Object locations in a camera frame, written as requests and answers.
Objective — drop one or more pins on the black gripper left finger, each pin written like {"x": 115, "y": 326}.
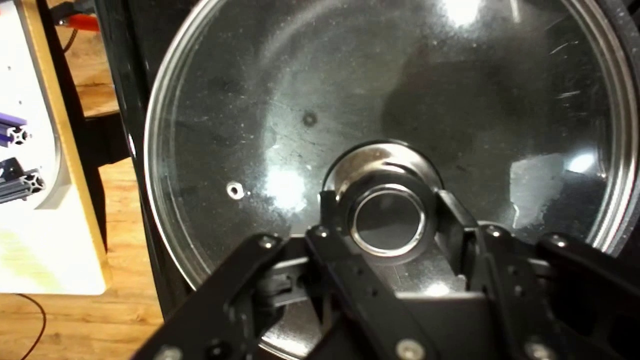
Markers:
{"x": 360, "y": 286}

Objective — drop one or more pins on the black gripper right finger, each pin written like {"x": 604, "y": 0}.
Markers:
{"x": 512, "y": 280}

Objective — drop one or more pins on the round glass lid with knob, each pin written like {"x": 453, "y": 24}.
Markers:
{"x": 300, "y": 80}

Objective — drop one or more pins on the black frying pan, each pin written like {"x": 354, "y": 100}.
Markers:
{"x": 633, "y": 40}

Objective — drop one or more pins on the white table with wood edge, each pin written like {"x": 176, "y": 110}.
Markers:
{"x": 40, "y": 253}

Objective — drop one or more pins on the short aluminium extrusion profile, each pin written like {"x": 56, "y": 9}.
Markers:
{"x": 13, "y": 130}
{"x": 20, "y": 183}

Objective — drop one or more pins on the white round base plate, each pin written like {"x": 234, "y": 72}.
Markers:
{"x": 33, "y": 80}

